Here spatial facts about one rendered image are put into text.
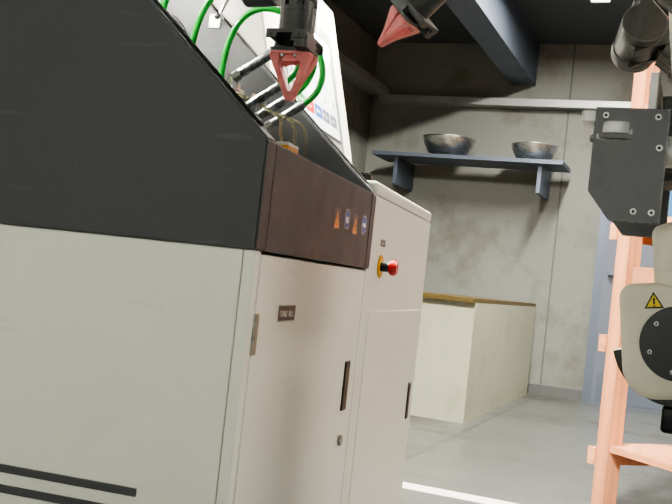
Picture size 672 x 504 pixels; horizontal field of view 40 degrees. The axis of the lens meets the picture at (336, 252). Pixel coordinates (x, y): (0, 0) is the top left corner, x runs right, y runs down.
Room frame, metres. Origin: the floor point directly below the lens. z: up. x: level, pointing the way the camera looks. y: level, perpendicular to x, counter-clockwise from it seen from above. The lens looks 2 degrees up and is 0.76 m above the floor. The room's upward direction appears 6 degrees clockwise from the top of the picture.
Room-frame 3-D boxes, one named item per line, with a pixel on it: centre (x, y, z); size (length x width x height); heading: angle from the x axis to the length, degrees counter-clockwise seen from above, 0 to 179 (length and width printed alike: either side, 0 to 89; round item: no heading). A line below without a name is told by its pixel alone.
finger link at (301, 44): (1.43, 0.10, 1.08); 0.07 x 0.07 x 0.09; 74
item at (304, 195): (1.65, 0.04, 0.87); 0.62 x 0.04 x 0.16; 165
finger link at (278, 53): (1.45, 0.10, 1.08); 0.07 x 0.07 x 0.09; 74
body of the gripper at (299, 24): (1.44, 0.10, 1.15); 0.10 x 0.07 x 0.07; 164
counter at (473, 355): (6.57, -0.91, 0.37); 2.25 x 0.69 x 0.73; 159
